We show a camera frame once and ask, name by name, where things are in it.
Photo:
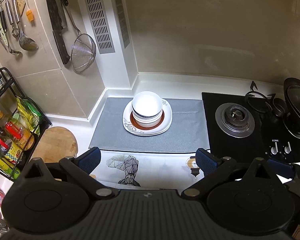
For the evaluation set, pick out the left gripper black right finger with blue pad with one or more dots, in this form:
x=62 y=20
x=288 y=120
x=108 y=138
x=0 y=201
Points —
x=216 y=171

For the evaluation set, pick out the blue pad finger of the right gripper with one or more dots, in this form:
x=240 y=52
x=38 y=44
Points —
x=285 y=170

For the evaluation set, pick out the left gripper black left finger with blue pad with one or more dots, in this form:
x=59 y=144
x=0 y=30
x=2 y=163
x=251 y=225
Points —
x=80 y=169

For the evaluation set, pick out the brown round plate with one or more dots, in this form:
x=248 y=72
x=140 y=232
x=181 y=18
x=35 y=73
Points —
x=143 y=128

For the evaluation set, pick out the large white floral square plate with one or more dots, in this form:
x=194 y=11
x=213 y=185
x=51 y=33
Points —
x=163 y=127

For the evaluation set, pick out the white bowl blue pattern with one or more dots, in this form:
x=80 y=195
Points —
x=147 y=104

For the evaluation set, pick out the cream round bowl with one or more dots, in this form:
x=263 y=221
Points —
x=147 y=122

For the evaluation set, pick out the round wooden cutting board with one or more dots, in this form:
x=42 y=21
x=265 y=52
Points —
x=56 y=144

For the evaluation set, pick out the white printed cloth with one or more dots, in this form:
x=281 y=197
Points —
x=147 y=171

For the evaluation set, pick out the grey drying mat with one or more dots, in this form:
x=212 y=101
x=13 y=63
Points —
x=187 y=132

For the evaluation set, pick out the black gas stove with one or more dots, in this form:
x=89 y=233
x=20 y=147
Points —
x=249 y=126

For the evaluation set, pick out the yellow green snack packet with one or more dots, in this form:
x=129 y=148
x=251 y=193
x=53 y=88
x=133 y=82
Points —
x=30 y=114

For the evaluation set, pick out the cooking oil bottle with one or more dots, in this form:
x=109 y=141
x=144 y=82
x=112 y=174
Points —
x=18 y=132

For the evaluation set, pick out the metal mesh strainer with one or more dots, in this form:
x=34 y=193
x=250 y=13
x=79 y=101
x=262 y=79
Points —
x=83 y=50

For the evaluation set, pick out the steel ladle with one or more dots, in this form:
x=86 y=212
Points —
x=25 y=42

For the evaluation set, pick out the orange silicone brush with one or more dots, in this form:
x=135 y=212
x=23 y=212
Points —
x=29 y=13

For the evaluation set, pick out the wooden spatula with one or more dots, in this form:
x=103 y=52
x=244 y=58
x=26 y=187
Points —
x=21 y=6

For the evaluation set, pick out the black wire spice rack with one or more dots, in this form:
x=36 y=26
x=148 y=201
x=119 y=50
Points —
x=13 y=158

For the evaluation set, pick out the cleaver with wooden handle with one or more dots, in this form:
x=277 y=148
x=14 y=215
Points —
x=56 y=24

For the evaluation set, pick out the grey wall vent grille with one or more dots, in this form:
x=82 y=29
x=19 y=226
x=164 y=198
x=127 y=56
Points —
x=99 y=23

